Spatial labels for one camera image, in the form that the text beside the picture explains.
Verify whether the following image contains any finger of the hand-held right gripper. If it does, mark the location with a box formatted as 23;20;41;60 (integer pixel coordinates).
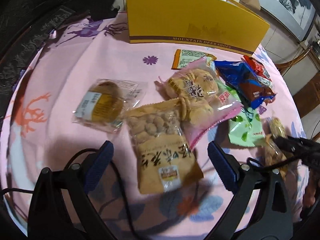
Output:
274;135;304;157

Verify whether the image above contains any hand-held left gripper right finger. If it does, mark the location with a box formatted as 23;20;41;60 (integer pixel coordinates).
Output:
207;141;293;240

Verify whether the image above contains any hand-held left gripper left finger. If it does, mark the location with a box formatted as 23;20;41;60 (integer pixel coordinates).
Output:
26;141;118;240

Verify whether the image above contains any clear biscuit packet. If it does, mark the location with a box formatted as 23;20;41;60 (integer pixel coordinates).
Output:
264;117;294;180

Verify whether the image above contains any green snack packet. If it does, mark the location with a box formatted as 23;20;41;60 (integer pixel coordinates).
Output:
228;106;265;148

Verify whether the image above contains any tan nut snack packet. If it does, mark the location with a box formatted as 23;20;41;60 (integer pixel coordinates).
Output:
125;97;203;195

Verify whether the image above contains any pink cracker packet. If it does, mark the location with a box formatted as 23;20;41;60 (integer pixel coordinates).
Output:
156;56;243;150

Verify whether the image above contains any red snack packet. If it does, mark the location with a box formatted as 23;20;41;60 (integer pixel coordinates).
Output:
241;55;273;88

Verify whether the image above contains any orange snack packet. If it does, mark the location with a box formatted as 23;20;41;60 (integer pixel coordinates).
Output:
171;49;217;70

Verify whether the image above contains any yellow cardboard box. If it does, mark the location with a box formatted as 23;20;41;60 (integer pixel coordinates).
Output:
126;0;270;57

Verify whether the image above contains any person's right hand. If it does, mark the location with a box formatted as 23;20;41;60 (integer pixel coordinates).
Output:
303;172;318;209

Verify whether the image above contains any wooden chair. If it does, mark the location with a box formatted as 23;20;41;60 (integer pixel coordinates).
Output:
275;46;320;140

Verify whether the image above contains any clear muffin packet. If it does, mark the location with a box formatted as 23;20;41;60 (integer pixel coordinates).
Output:
72;79;147;133

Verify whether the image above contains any blue chocolate snack packet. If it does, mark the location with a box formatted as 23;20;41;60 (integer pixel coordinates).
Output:
214;60;277;109

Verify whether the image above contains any pink printed blanket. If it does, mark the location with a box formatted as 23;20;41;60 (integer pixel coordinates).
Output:
0;10;310;233

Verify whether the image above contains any framed lotus painting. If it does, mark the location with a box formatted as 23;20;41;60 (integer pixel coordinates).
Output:
255;0;317;42

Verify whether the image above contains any dark carved wooden bench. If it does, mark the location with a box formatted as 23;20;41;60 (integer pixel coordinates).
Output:
0;0;128;85

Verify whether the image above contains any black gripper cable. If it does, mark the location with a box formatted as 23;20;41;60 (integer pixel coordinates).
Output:
0;148;140;240
246;155;304;172

